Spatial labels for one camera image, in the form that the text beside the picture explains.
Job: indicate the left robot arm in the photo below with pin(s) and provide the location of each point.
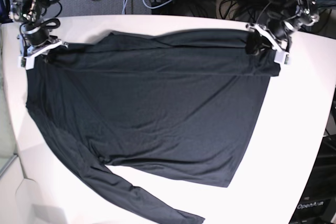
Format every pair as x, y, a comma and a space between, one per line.
297, 12

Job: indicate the black long-sleeve shirt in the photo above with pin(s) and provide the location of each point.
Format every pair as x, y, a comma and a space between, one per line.
181, 106

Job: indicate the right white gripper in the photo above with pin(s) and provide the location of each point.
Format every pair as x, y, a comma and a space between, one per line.
28, 52

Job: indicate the black OpenArm case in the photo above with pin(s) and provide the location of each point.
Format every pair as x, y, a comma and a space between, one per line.
317, 203

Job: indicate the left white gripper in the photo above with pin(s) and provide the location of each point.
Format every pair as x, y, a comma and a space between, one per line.
275, 36

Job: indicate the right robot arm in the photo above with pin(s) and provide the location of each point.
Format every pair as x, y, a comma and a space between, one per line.
34, 32

